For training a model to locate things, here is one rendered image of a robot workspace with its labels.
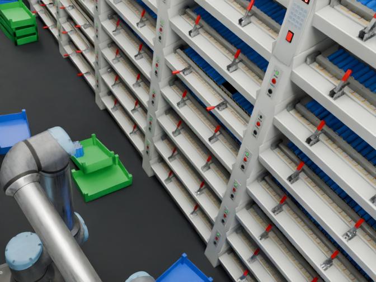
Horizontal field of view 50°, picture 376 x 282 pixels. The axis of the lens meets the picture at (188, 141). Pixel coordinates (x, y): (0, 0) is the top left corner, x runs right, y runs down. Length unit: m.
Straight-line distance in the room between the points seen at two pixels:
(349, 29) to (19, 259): 1.46
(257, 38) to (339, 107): 0.38
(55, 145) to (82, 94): 1.75
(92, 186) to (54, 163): 1.09
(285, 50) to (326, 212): 0.56
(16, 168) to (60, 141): 0.16
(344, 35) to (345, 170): 0.42
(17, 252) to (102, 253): 0.55
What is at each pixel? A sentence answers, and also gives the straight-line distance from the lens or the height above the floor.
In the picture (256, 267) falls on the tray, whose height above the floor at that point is 0.31.
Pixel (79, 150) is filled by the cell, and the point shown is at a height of 0.08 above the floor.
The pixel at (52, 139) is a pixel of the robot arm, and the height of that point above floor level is 0.97.
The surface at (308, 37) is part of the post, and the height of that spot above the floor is 1.39.
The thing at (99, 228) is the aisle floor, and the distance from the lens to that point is 2.33.
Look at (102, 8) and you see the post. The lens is 2.55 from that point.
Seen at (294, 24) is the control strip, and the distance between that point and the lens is 1.29.
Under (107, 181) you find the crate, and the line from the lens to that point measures 2.52.
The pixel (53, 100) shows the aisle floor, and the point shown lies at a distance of 3.08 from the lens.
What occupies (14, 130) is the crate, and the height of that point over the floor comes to 0.00.
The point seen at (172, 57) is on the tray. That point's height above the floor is 0.90.
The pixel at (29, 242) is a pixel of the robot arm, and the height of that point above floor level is 0.39.
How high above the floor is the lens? 1.96
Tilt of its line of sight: 44 degrees down
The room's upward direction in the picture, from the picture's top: 12 degrees clockwise
